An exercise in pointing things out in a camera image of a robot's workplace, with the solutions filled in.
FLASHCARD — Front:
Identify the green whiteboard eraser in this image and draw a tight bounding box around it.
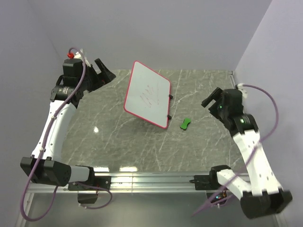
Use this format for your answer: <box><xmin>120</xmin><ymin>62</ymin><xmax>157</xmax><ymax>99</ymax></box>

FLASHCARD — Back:
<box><xmin>180</xmin><ymin>118</ymin><xmax>191</xmax><ymax>130</ymax></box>

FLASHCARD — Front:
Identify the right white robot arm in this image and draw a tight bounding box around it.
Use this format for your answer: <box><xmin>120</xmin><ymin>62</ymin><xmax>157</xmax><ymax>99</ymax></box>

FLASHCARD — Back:
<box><xmin>198</xmin><ymin>84</ymin><xmax>293</xmax><ymax>219</ymax></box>

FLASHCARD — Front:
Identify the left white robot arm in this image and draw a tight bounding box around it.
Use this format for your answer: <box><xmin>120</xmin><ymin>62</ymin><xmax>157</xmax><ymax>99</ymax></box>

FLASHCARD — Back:
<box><xmin>20</xmin><ymin>57</ymin><xmax>116</xmax><ymax>190</ymax></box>

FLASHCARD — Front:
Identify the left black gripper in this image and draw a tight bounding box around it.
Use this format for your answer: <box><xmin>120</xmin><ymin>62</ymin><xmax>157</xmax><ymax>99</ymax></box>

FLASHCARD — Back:
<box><xmin>78</xmin><ymin>59</ymin><xmax>116</xmax><ymax>93</ymax></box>

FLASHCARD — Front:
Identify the aluminium mounting rail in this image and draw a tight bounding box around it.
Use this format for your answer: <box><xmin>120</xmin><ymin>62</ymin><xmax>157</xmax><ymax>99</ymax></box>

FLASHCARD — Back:
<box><xmin>27</xmin><ymin>172</ymin><xmax>251</xmax><ymax>193</ymax></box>

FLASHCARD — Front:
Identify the red framed whiteboard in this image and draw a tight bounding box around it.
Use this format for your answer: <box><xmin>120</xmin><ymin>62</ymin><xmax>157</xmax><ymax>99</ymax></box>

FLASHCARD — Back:
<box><xmin>124</xmin><ymin>61</ymin><xmax>171</xmax><ymax>129</ymax></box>

